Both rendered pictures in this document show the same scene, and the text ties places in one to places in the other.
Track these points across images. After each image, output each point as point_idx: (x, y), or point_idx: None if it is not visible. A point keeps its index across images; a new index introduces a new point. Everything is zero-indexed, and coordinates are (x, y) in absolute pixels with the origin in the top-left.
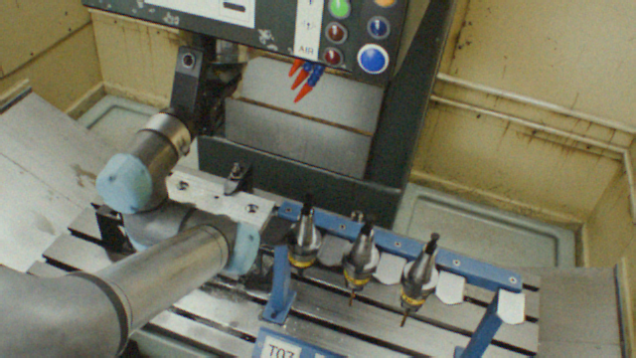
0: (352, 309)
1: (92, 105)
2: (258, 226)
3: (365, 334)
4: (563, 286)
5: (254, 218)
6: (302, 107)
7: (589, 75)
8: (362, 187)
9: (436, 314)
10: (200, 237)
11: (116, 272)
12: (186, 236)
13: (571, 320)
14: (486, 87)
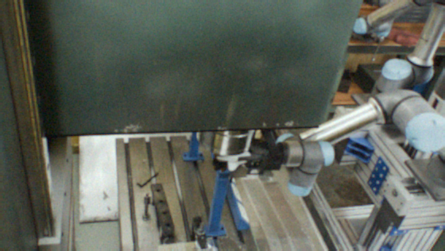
0: (191, 202)
1: None
2: (184, 244)
3: (201, 193)
4: (95, 141)
5: (179, 249)
6: (71, 240)
7: None
8: None
9: (169, 170)
10: (313, 129)
11: (364, 107)
12: (319, 129)
13: (120, 137)
14: None
